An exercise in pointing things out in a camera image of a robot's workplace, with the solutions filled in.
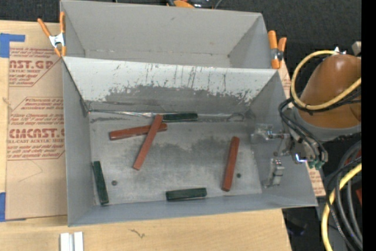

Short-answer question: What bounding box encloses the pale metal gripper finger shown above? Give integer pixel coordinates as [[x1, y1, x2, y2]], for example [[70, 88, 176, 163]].
[[262, 158, 286, 189], [250, 123, 284, 145]]

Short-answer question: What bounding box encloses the red-brown flat block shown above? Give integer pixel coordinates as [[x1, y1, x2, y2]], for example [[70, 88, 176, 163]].
[[132, 113, 164, 172], [109, 122, 169, 142], [221, 136, 241, 193]]

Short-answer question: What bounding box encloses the grey metal bin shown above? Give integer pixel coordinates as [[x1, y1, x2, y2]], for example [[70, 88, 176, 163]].
[[59, 0, 319, 227]]

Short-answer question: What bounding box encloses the dark green flat block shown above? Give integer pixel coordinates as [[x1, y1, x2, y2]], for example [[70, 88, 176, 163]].
[[92, 160, 110, 206], [162, 112, 199, 123], [164, 187, 208, 202]]

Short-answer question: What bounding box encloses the brown cardboard board red print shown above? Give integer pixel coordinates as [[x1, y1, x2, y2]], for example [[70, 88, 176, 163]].
[[0, 19, 327, 222]]

